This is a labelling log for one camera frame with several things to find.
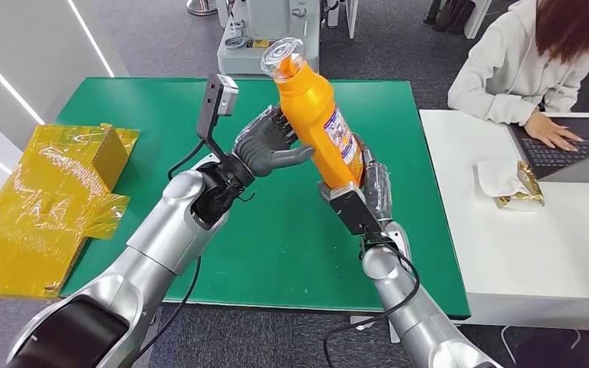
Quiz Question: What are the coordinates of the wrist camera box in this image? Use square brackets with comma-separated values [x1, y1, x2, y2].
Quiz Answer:
[328, 182, 383, 236]
[196, 73, 239, 159]

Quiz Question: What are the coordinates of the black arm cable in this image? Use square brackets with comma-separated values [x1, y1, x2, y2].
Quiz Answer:
[322, 238, 422, 368]
[131, 138, 209, 364]

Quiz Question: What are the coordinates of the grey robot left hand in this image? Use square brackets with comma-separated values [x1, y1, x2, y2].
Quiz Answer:
[232, 105, 316, 178]

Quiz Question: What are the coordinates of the white paper napkin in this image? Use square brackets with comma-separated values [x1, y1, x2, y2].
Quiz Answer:
[477, 159, 529, 200]

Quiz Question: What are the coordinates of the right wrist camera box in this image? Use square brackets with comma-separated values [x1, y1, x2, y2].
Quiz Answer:
[328, 182, 383, 236]

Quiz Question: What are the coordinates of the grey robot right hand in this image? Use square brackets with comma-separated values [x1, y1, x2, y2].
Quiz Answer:
[317, 134, 394, 223]

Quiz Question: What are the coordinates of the person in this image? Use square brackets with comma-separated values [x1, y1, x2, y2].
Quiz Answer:
[447, 0, 589, 153]

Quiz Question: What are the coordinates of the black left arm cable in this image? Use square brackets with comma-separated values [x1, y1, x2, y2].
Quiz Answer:
[131, 138, 209, 364]

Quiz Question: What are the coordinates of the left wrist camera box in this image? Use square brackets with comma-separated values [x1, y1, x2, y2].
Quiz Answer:
[196, 73, 239, 159]

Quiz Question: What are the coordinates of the dark grey laptop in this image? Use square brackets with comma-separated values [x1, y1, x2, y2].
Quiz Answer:
[508, 117, 589, 185]

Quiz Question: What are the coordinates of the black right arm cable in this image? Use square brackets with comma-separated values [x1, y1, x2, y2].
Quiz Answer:
[322, 238, 422, 368]

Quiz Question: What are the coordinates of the white furniture panel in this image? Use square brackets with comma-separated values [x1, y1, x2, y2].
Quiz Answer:
[464, 0, 494, 41]
[327, 0, 360, 40]

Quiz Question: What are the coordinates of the white table leg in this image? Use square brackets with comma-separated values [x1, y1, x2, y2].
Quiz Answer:
[350, 315, 378, 332]

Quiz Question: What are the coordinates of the chrome stand base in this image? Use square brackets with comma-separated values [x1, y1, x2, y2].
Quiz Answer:
[186, 0, 219, 17]

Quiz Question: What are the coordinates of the orange detergent bottle clear cap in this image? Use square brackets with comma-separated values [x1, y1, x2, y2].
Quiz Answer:
[259, 37, 366, 190]

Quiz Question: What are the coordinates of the person's hand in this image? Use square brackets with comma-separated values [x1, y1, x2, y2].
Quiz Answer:
[524, 110, 585, 153]

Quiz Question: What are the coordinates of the yellow taped cardboard box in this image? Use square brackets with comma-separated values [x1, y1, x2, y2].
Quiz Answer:
[0, 123, 140, 301]

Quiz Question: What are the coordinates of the gold foil packet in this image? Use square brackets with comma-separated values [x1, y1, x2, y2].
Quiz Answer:
[495, 161, 547, 210]

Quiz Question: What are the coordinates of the grey machine base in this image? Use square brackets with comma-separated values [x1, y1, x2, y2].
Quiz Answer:
[217, 0, 322, 81]

